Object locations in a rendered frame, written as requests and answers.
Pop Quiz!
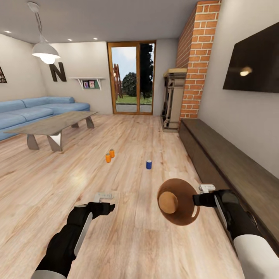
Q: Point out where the trash can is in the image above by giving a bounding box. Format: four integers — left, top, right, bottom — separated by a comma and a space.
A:
157, 178, 201, 226

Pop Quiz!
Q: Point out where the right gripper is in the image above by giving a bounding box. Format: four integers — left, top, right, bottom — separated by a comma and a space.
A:
193, 193, 213, 207

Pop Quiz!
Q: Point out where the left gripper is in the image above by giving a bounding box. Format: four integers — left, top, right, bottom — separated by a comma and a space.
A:
88, 201, 115, 217

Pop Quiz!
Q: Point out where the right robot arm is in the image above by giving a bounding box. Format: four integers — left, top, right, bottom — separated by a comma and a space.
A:
193, 184, 279, 279

